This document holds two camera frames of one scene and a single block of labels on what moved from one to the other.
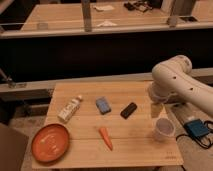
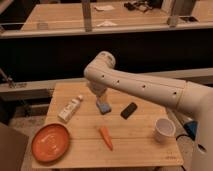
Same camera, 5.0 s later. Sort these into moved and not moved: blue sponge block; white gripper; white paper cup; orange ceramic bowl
Moved: white gripper
Not moved: orange ceramic bowl; white paper cup; blue sponge block
